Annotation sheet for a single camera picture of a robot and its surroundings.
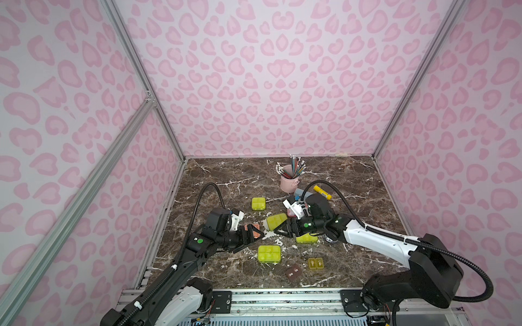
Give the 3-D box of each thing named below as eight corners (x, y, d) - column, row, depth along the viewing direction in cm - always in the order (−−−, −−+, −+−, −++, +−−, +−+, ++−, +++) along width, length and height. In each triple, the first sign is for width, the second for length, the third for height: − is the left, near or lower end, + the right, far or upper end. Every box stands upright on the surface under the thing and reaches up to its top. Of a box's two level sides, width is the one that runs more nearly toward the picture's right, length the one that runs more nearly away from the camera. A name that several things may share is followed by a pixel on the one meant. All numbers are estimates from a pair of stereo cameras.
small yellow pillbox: (309, 269, 83) (309, 267, 81) (307, 259, 85) (308, 257, 83) (323, 269, 83) (324, 267, 81) (321, 259, 85) (322, 257, 83)
